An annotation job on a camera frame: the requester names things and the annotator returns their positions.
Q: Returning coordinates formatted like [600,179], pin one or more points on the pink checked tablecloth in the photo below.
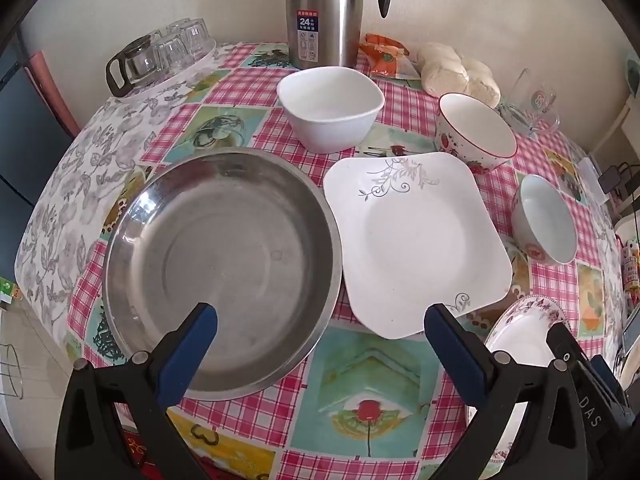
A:
[240,90]

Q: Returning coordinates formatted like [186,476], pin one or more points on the small light blue bowl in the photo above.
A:
[547,220]

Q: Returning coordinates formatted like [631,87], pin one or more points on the teal cloth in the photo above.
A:
[633,74]

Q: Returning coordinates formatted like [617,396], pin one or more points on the red-rimmed strawberry bowl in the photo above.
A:
[475,130]

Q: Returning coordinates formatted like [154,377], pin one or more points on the clear glass mug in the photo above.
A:
[530,100]

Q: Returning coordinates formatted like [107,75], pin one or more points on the green box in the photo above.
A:
[7,291]

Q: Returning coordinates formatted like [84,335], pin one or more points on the white square bowl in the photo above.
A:
[330,110]

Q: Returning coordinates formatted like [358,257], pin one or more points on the white square plate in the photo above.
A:
[415,250]

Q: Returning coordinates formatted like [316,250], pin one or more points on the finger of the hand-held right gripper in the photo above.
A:
[560,340]
[602,375]

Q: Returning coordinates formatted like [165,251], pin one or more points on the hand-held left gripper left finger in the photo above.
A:
[192,355]

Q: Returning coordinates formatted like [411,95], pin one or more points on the glass teapot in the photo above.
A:
[140,62]

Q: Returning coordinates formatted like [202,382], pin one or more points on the stainless steel thermos jug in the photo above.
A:
[320,10]

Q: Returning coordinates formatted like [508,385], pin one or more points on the white serving tray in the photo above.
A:
[200,62]

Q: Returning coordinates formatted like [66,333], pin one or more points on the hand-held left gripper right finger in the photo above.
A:
[457,360]

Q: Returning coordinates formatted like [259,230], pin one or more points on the pink floral round plate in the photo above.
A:
[520,335]

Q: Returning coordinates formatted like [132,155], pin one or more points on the round stainless steel plate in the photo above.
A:
[220,260]

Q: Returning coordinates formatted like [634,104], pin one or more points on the dark blue cabinet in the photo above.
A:
[25,120]

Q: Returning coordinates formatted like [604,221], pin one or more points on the clear drinking glass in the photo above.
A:
[182,25]
[161,35]
[196,40]
[170,52]

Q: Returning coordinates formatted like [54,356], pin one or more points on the white shelf unit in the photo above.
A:
[622,130]

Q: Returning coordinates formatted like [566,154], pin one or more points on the colourful patterned roll stack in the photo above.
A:
[631,270]

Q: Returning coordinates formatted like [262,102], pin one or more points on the grey floral tablecloth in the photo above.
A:
[80,170]

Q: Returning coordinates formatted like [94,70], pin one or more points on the white power strip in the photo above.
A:
[592,180]

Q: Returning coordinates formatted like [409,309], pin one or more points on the bag of steamed buns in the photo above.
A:
[455,75]

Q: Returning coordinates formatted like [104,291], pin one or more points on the orange snack packet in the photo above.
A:
[387,57]

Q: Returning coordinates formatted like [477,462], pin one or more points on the black charger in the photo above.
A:
[611,177]

